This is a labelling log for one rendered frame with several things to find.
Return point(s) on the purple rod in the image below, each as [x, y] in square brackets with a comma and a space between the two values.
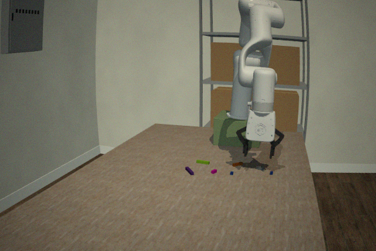
[189, 170]

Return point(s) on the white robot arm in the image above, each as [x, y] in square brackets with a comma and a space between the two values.
[252, 72]

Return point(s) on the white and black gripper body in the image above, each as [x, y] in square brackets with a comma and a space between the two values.
[261, 126]

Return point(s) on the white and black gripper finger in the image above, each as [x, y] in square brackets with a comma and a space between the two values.
[275, 143]
[243, 140]

